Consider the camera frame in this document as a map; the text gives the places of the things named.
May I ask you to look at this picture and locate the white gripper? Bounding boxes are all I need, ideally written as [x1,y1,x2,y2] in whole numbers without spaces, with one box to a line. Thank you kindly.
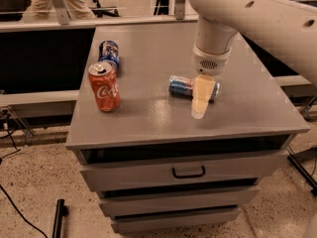
[191,44,232,119]

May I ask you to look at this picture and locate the Red Bull can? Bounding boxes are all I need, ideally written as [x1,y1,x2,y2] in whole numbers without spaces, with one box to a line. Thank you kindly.
[168,75,220,102]

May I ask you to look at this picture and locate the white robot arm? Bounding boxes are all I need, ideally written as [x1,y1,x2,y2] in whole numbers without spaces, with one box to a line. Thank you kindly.
[189,0,317,85]

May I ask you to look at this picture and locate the blue Pepsi can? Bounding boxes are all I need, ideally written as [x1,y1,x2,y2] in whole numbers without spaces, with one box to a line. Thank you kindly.
[98,41,119,70]

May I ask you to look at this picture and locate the red Coca-Cola can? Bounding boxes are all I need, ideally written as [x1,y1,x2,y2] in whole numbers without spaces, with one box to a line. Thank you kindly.
[88,61,120,112]

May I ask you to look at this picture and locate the grey drawer cabinet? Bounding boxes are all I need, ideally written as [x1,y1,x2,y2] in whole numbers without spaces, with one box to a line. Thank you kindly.
[64,20,311,234]

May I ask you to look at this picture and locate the top grey drawer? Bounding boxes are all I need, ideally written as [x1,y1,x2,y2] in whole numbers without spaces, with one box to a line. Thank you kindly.
[80,150,288,191]

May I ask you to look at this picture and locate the grey drawer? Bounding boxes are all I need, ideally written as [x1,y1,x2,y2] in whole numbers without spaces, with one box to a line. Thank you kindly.
[99,185,260,218]
[111,207,240,233]
[80,150,288,191]

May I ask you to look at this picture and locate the black stand base right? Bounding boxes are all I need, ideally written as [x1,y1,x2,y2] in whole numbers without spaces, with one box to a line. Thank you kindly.
[287,146,317,197]

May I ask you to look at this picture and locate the middle grey drawer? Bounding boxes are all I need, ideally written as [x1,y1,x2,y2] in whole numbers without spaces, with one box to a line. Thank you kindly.
[99,185,260,218]

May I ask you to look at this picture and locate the bottom grey drawer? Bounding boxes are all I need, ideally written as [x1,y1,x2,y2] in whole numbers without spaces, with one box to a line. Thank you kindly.
[111,207,240,233]

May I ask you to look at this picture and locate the person in beige trousers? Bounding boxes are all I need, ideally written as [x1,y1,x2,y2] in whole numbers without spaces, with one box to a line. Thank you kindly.
[31,0,95,20]

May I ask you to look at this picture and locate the black bar on floor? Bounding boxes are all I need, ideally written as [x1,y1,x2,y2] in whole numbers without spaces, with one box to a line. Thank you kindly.
[52,198,68,238]

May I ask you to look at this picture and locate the black chair at left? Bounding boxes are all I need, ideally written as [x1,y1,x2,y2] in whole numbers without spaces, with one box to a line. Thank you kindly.
[0,0,32,22]

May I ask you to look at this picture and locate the black drawer handle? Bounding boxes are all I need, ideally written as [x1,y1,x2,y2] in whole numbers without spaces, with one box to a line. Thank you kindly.
[171,166,206,179]

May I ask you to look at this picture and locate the metal wire rack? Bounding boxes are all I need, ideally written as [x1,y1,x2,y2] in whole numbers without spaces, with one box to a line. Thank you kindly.
[0,106,34,146]

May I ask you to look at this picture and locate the black floor cable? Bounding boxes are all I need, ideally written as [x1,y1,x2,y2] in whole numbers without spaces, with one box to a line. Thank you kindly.
[0,129,49,238]

